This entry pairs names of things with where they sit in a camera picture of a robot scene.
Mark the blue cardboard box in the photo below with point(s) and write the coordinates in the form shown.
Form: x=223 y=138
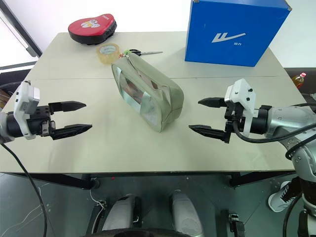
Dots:
x=234 y=32

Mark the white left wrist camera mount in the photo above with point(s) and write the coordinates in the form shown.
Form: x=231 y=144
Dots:
x=24 y=98

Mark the red and black punch pad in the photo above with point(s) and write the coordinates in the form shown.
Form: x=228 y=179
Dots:
x=92 y=28

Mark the black table frame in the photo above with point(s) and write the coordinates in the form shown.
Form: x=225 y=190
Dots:
x=74 y=180

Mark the beige zippered pouch bag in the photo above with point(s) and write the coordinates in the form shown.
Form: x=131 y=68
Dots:
x=146 y=91

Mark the silver robot right leg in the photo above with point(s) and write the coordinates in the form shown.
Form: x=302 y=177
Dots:
x=185 y=212

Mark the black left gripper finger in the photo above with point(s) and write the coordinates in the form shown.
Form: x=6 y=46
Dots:
x=66 y=106
x=70 y=130

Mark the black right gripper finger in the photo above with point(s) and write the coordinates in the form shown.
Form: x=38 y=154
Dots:
x=209 y=132
x=211 y=101

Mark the dark rounded robot torso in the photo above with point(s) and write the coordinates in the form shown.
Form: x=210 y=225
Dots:
x=138 y=233

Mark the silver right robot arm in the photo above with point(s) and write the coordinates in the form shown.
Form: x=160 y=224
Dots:
x=286 y=123

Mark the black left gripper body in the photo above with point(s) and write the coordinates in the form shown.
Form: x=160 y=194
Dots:
x=40 y=118

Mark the clear packing tape roll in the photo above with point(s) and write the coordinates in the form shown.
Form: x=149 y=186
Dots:
x=108 y=53

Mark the white and black sneaker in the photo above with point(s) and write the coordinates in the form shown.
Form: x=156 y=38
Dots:
x=281 y=196

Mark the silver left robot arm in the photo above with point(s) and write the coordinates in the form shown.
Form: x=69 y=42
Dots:
x=7 y=126

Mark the yellow drink bottle red cap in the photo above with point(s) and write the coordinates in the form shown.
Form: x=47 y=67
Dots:
x=299 y=79

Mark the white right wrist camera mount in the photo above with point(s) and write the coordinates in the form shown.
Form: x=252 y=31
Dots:
x=240 y=98

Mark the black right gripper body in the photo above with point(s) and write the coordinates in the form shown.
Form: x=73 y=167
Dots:
x=233 y=116

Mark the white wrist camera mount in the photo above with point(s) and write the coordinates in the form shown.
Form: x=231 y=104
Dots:
x=240 y=98
x=24 y=98

